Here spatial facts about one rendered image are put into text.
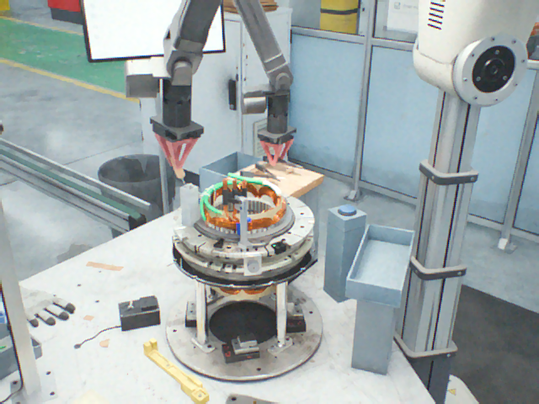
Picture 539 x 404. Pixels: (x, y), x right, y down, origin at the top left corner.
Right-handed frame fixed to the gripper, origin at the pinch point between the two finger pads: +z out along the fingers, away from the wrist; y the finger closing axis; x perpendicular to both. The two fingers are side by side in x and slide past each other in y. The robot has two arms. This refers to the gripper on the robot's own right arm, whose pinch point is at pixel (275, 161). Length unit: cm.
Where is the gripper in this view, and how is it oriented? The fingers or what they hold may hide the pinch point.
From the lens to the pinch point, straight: 161.3
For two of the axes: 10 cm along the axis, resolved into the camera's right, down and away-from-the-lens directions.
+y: -6.0, 3.7, -7.1
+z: -0.2, 8.8, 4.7
